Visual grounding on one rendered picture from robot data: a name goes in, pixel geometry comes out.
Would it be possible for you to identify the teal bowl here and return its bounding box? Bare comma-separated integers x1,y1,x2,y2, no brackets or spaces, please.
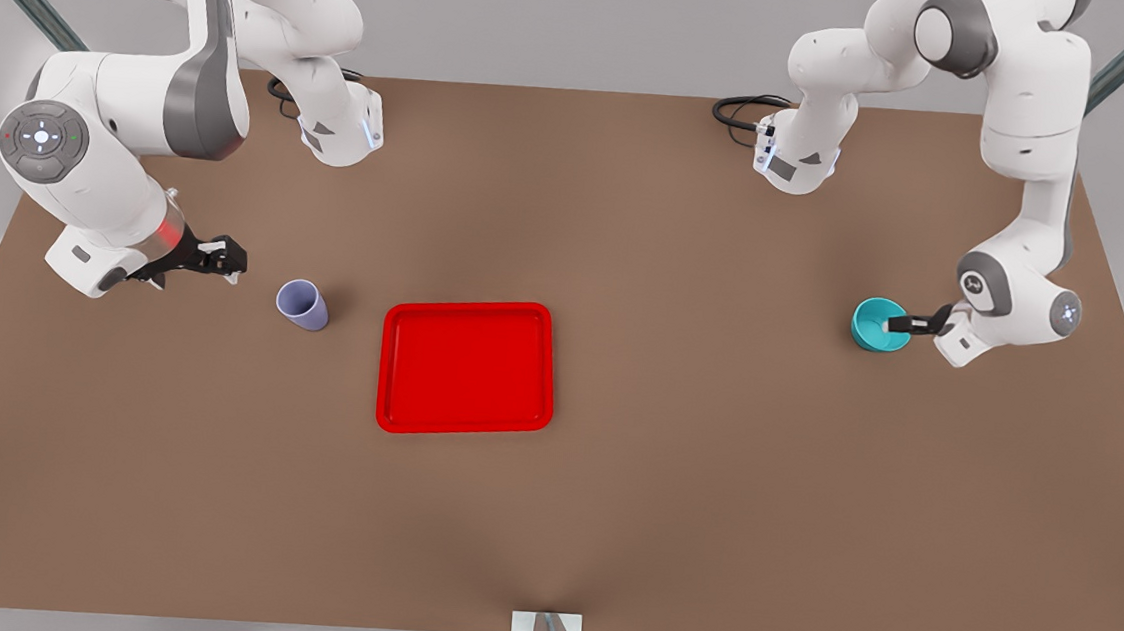
849,295,916,356

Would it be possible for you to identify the lavender cup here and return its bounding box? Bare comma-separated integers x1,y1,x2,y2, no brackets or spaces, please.
274,277,333,333

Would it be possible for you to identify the red rectangular tray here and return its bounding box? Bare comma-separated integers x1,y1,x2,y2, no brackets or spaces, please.
373,291,563,447

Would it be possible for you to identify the black cable loop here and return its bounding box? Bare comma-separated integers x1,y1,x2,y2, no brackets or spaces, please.
265,62,368,126
709,91,795,155

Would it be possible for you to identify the white post foot plate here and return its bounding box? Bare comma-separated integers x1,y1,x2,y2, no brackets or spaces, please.
510,609,587,631

